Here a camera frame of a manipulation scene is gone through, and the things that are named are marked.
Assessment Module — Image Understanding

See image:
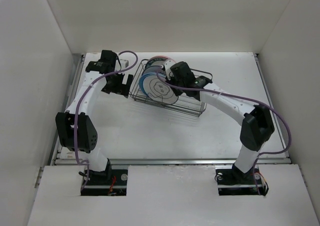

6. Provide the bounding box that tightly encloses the metal wire dish rack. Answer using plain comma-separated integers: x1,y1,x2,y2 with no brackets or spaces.
129,59,207,117

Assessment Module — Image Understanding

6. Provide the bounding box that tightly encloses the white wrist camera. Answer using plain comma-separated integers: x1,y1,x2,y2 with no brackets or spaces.
115,59,129,73
160,60,175,81

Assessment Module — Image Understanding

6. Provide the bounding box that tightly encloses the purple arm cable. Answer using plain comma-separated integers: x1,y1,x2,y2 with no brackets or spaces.
72,50,139,186
156,72,293,195

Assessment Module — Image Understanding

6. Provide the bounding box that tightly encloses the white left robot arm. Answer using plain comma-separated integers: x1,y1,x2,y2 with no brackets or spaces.
55,50,138,184

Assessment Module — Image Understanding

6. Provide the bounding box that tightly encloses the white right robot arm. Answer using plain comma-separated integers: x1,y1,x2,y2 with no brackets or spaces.
164,60,275,183

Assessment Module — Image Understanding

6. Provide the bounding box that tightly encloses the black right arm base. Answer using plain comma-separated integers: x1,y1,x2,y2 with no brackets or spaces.
214,166,269,196

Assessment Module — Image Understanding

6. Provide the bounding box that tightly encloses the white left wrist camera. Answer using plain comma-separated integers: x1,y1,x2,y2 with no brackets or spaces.
115,59,129,73

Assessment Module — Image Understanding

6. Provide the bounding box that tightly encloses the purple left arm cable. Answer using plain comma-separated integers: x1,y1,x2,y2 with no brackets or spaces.
72,50,139,186

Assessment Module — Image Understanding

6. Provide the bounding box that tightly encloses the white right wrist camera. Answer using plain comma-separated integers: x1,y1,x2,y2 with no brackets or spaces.
160,60,175,81

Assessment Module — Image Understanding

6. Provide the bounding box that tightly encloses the pink plate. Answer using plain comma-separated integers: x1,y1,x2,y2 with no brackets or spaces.
147,56,172,64

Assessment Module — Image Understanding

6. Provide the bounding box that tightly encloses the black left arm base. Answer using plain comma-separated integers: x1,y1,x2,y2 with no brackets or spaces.
79,166,129,196

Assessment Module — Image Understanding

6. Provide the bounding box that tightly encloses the blue plate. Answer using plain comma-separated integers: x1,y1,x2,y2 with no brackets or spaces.
138,73,161,96

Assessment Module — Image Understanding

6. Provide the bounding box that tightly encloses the white plate black rim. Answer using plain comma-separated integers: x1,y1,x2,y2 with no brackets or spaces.
148,81,179,104

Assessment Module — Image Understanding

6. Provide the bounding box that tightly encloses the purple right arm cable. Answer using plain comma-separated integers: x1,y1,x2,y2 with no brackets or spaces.
156,72,293,195

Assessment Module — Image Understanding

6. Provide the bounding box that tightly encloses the teal rim lettered plate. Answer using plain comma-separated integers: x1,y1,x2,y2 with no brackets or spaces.
142,58,166,76

